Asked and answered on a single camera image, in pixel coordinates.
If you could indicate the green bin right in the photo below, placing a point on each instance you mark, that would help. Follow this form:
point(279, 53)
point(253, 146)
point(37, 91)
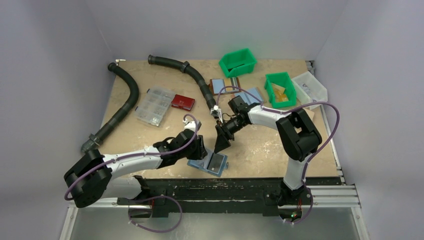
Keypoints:
point(280, 90)

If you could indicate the beige card holder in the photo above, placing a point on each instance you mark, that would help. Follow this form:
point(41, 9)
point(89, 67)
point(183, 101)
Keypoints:
point(310, 113)

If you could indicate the brown open card holder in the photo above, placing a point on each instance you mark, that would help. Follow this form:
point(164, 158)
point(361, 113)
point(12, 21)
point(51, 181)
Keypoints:
point(232, 84)

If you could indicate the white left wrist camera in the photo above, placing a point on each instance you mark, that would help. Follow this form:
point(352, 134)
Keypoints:
point(193, 125)

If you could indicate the clear plastic screw box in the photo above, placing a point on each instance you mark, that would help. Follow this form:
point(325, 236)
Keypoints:
point(154, 106)

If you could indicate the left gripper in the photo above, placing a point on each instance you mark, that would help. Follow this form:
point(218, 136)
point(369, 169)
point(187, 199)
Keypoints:
point(199, 148)

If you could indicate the white translucent bin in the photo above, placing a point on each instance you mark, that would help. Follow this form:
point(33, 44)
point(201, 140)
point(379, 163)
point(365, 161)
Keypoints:
point(309, 89)

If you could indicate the dark grey card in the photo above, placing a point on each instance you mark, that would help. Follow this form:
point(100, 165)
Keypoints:
point(216, 163)

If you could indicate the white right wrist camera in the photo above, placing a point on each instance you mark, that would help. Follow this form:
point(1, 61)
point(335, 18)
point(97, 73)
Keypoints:
point(216, 112)

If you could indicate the green bin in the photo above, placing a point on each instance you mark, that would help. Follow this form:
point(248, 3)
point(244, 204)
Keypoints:
point(237, 63)
point(280, 90)

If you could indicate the red card case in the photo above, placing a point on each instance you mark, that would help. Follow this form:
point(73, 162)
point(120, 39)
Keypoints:
point(183, 102)

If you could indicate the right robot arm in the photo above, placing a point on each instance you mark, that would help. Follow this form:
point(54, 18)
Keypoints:
point(299, 136)

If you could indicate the black table front rail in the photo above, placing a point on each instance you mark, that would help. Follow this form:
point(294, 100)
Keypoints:
point(265, 196)

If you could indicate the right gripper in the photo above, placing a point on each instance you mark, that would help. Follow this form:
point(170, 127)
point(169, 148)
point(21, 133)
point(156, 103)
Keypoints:
point(224, 130)

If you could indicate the pink open card holder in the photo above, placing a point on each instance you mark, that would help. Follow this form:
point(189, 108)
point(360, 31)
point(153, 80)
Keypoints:
point(251, 95)

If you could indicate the blue leather card holder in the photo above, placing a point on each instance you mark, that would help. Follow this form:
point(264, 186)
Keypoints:
point(203, 163)

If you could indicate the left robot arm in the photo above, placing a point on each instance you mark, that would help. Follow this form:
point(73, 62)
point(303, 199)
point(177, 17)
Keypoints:
point(96, 176)

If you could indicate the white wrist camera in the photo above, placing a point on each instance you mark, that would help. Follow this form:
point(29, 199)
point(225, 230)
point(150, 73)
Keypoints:
point(193, 125)
point(216, 112)

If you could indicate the green bin rear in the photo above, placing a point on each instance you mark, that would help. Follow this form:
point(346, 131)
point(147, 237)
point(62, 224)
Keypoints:
point(237, 63)

